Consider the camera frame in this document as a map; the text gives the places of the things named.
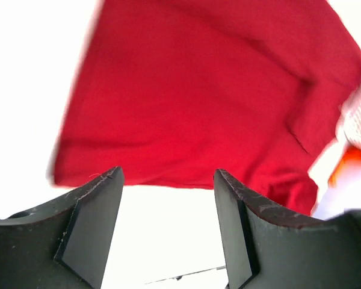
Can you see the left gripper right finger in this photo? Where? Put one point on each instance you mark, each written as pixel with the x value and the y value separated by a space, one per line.
pixel 236 236

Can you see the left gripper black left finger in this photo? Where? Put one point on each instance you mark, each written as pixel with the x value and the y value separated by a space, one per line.
pixel 85 247

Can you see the red t shirt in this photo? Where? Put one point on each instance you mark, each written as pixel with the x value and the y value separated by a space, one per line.
pixel 171 91

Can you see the orange t shirt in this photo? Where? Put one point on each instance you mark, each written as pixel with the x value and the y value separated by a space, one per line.
pixel 352 156

